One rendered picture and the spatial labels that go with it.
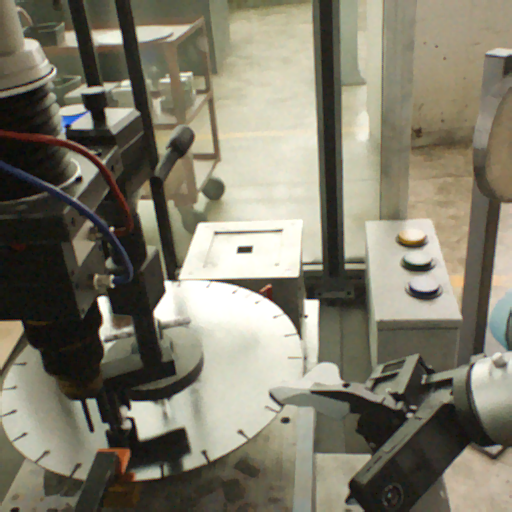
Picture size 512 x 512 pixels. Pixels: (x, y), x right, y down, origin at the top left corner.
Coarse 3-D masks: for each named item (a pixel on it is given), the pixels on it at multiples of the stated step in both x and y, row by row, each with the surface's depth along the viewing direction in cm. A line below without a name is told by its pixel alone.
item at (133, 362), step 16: (144, 320) 58; (144, 336) 59; (144, 352) 60; (160, 352) 61; (112, 368) 60; (128, 368) 60; (144, 368) 60; (160, 368) 61; (176, 368) 61; (112, 384) 60; (128, 384) 60; (96, 400) 61; (112, 400) 60; (128, 400) 63
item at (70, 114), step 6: (60, 108) 86; (66, 108) 86; (72, 108) 86; (78, 108) 86; (60, 114) 84; (66, 114) 84; (72, 114) 84; (78, 114) 84; (84, 114) 84; (66, 120) 84; (72, 120) 84
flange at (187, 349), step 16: (176, 336) 73; (192, 336) 73; (112, 352) 71; (128, 352) 71; (176, 352) 70; (192, 352) 70; (192, 368) 68; (144, 384) 66; (160, 384) 66; (176, 384) 67
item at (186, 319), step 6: (156, 318) 69; (174, 318) 69; (180, 318) 69; (186, 318) 69; (162, 324) 69; (168, 324) 69; (174, 324) 69; (180, 324) 69; (120, 330) 68; (126, 330) 68; (132, 330) 68; (102, 336) 68; (108, 336) 68; (114, 336) 68; (120, 336) 68; (126, 336) 68; (132, 336) 68; (162, 336) 69
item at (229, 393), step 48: (192, 288) 83; (240, 288) 82; (240, 336) 73; (288, 336) 73; (48, 384) 69; (192, 384) 67; (240, 384) 66; (48, 432) 63; (96, 432) 62; (144, 432) 62; (192, 432) 61; (144, 480) 57
